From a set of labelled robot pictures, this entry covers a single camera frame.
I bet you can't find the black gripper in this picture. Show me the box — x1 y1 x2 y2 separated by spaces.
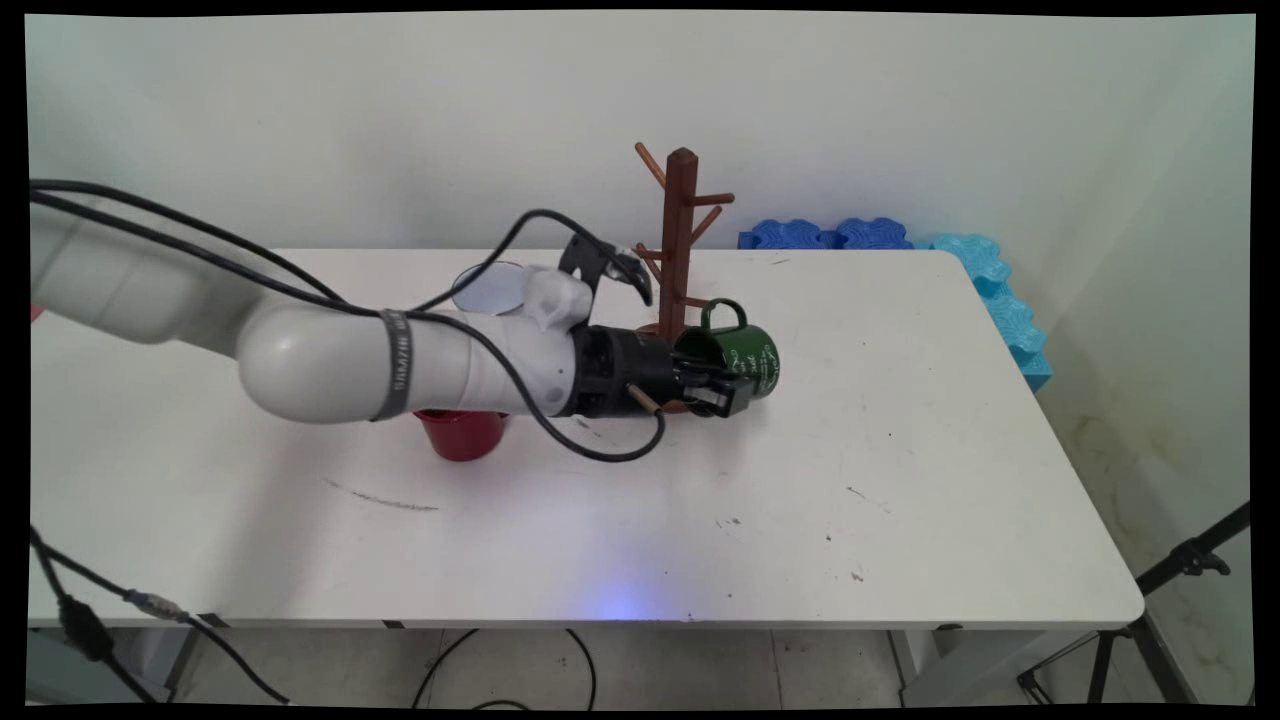
575 326 754 420

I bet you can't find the green enamel mug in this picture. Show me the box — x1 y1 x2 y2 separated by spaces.
675 298 782 402

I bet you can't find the brown wooden mug tree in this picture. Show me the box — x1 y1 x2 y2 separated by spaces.
625 142 736 416

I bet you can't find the dark blue foam puzzle mat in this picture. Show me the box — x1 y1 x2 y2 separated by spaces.
834 217 914 251
738 219 837 251

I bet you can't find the red mug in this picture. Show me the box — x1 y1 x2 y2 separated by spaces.
413 407 510 463

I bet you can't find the light blue foam puzzle mat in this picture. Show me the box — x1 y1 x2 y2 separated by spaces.
915 233 1054 393

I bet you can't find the white table leg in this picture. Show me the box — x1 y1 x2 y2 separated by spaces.
888 628 963 701

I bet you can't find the black tripod stand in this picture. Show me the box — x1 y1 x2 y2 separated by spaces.
1018 500 1252 706

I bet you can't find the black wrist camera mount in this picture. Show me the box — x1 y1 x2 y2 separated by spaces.
558 234 654 308

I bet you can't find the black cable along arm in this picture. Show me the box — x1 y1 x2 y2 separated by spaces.
30 179 668 464

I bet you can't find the black floor cable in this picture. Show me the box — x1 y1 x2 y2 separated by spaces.
410 628 598 711

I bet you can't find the grey velcro strap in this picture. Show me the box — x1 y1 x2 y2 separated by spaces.
371 309 411 423

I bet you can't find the black cable with connector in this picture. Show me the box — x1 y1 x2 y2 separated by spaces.
30 528 293 705

